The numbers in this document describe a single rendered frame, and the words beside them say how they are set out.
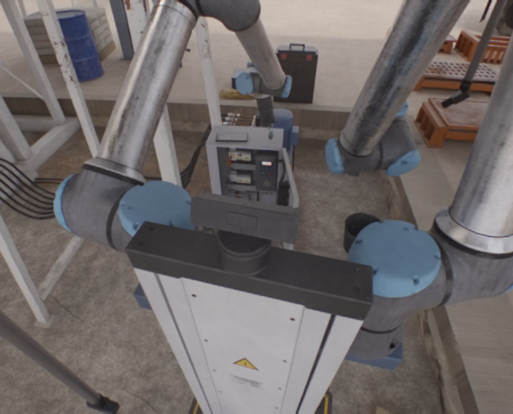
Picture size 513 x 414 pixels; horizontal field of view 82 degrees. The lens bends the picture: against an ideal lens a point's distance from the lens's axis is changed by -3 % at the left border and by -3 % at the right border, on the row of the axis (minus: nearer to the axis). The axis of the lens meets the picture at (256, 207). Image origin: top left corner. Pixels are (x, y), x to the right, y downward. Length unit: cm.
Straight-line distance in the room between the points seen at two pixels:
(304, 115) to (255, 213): 372
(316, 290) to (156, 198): 40
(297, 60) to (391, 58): 348
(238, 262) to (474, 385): 191
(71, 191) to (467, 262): 82
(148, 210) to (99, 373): 189
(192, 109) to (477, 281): 390
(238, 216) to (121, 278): 244
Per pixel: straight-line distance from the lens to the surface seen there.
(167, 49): 85
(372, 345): 73
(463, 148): 401
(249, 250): 37
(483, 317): 244
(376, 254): 58
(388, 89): 62
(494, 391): 223
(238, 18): 92
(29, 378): 265
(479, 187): 62
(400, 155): 84
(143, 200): 67
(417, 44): 57
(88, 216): 75
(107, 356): 247
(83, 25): 559
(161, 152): 137
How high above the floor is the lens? 212
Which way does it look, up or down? 43 degrees down
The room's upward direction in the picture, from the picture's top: straight up
